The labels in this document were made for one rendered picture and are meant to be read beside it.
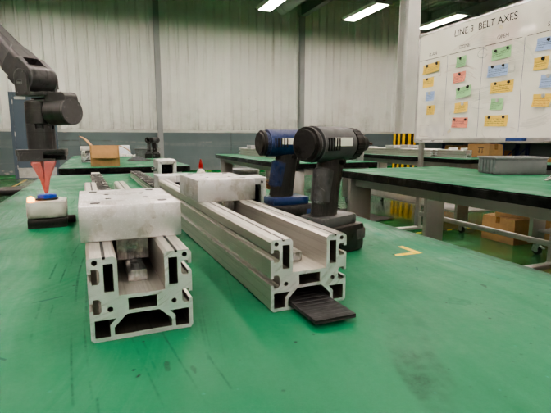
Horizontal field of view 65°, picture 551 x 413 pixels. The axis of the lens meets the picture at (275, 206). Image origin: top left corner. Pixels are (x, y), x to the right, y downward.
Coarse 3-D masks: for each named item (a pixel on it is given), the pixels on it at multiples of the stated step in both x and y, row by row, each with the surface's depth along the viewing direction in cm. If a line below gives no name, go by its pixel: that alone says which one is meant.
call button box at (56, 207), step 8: (40, 200) 97; (48, 200) 98; (56, 200) 98; (64, 200) 98; (32, 208) 95; (40, 208) 96; (48, 208) 96; (56, 208) 97; (64, 208) 98; (32, 216) 95; (40, 216) 96; (48, 216) 96; (56, 216) 97; (64, 216) 98; (72, 216) 101; (32, 224) 95; (40, 224) 96; (48, 224) 97; (56, 224) 97; (64, 224) 98
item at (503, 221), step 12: (468, 144) 491; (480, 144) 475; (492, 144) 466; (96, 156) 312; (108, 156) 315; (492, 216) 422; (504, 216) 414; (516, 216) 406; (504, 228) 409; (516, 228) 400; (528, 228) 405; (504, 240) 410; (516, 240) 402
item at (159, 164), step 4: (156, 160) 215; (160, 160) 214; (164, 160) 214; (168, 160) 214; (172, 160) 214; (156, 164) 215; (160, 164) 211; (164, 164) 216; (168, 164) 217; (172, 164) 215; (156, 168) 216; (160, 168) 211; (164, 168) 214; (168, 168) 215; (172, 168) 216; (156, 172) 217; (160, 172) 212; (164, 172) 215; (168, 172) 216; (172, 172) 217; (176, 172) 215
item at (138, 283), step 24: (168, 240) 48; (96, 264) 41; (120, 264) 53; (144, 264) 53; (168, 264) 50; (96, 288) 42; (120, 288) 44; (144, 288) 44; (168, 288) 44; (96, 312) 42; (120, 312) 43; (144, 312) 48; (168, 312) 45; (192, 312) 46; (96, 336) 43; (120, 336) 43
